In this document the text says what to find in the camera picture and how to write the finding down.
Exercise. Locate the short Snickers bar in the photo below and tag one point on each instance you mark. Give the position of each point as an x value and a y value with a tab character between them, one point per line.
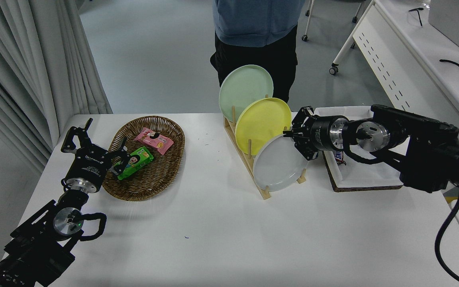
339	158

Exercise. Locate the white perforated desk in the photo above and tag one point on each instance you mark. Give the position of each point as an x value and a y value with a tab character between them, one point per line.
412	59

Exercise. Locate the black glasses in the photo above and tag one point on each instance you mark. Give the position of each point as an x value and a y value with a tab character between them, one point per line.
416	8

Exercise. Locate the pink snack pack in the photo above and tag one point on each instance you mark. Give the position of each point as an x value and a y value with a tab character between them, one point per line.
150	137

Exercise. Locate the wooden plate rack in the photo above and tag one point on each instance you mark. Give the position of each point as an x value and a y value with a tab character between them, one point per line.
265	194

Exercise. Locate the grey plate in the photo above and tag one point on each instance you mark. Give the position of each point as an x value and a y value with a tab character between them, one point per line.
277	167

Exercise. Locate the white tray with cork base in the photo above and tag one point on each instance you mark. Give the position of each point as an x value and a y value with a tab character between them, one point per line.
365	177

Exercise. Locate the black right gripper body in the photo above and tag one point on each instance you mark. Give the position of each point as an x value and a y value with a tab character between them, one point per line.
321	133

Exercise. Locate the silver laptop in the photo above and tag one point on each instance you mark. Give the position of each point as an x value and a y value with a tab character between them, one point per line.
452	20

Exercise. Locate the yellow plate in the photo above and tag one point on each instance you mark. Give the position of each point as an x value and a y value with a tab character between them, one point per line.
261	119

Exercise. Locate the pale grey curtain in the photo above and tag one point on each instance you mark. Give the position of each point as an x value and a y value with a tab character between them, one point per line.
34	59

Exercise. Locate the brown wicker basket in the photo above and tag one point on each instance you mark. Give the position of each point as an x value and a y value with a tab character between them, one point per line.
161	171

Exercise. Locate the green snack pack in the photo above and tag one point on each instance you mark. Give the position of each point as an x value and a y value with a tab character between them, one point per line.
140	157

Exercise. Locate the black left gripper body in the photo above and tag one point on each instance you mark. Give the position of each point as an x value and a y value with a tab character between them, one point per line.
90	167

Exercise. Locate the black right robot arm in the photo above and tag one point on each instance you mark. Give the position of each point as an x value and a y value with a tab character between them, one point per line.
428	159

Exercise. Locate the pale green plate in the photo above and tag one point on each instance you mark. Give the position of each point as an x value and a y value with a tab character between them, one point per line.
241	87

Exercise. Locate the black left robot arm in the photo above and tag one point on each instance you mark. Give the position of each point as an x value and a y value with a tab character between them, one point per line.
34	247

